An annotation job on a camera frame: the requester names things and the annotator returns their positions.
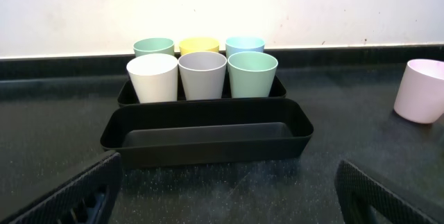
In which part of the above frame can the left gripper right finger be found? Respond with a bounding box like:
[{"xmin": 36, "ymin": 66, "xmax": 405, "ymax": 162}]
[{"xmin": 334, "ymin": 159, "xmax": 444, "ymax": 224}]

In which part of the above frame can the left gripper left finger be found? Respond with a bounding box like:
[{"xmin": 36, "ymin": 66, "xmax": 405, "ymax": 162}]
[{"xmin": 0, "ymin": 150, "xmax": 123, "ymax": 224}]

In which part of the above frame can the pink cup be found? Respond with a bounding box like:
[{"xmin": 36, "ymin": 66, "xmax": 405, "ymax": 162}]
[{"xmin": 393, "ymin": 58, "xmax": 444, "ymax": 125}]

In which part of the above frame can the black tray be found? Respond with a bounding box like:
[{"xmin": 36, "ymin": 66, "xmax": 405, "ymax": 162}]
[
  {"xmin": 99, "ymin": 98, "xmax": 315, "ymax": 169},
  {"xmin": 117, "ymin": 74, "xmax": 288, "ymax": 108}
]

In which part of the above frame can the white cup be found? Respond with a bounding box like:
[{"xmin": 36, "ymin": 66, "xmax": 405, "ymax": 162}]
[{"xmin": 126, "ymin": 53, "xmax": 179, "ymax": 104}]

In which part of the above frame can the green cup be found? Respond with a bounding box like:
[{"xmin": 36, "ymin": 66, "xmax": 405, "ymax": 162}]
[
  {"xmin": 227, "ymin": 51, "xmax": 279, "ymax": 99},
  {"xmin": 133, "ymin": 37, "xmax": 176, "ymax": 58}
]

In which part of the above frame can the grey cup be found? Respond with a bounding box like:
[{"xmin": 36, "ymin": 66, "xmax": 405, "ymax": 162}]
[{"xmin": 178, "ymin": 51, "xmax": 228, "ymax": 101}]

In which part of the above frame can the blue cup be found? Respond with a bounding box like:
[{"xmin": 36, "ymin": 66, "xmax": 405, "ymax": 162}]
[{"xmin": 225, "ymin": 36, "xmax": 266, "ymax": 58}]

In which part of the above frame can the yellow cup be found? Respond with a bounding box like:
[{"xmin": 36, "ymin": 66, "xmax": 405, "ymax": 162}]
[{"xmin": 178, "ymin": 37, "xmax": 221, "ymax": 56}]

